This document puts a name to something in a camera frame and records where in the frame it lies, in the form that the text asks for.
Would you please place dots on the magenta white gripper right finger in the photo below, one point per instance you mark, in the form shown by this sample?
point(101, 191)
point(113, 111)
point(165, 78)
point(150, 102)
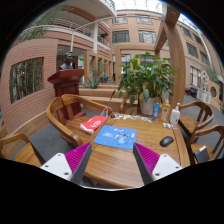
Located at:
point(153, 166)

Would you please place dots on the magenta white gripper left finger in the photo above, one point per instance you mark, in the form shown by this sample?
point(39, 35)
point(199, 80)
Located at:
point(70, 166)

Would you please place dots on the black computer mouse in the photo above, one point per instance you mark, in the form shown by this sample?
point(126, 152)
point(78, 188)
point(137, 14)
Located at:
point(166, 141)

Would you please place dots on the blue cartoon mouse pad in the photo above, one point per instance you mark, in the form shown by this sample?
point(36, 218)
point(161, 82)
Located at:
point(116, 137)

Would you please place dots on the red white bag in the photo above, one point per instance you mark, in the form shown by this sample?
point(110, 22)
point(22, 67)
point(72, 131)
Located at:
point(92, 124)

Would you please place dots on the wooden armchair far left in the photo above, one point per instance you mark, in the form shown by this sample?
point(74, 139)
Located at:
point(70, 131)

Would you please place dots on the wooden armchair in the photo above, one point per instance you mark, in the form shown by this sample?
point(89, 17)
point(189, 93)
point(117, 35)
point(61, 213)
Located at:
point(195, 116)
point(70, 131)

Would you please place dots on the wooden armchair far right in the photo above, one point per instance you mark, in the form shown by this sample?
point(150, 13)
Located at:
point(195, 116)

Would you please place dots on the white pump bottle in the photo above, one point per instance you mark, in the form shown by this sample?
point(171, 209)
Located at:
point(175, 114)

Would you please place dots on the wooden chair near left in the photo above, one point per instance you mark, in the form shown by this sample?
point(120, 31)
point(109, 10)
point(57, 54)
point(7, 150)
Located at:
point(20, 149)

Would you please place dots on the blue tube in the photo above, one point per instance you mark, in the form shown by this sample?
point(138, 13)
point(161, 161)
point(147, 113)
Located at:
point(156, 108)

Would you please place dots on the yellow spray bottle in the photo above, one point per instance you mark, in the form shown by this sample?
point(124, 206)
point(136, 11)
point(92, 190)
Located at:
point(165, 111)

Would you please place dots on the wooden chair behind table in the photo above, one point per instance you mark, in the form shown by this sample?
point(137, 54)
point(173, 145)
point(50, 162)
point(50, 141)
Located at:
point(127, 108)

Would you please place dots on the wooden chair near right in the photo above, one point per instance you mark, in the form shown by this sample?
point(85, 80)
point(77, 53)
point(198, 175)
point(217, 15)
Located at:
point(213, 153)

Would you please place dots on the green potted plant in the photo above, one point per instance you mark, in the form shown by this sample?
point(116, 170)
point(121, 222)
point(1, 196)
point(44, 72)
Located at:
point(146, 81)

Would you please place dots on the dark bust statue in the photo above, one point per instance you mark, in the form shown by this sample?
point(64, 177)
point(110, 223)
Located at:
point(67, 61)

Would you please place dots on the red wooden pedestal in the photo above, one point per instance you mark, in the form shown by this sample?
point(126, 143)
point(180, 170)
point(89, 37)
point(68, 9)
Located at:
point(67, 82)

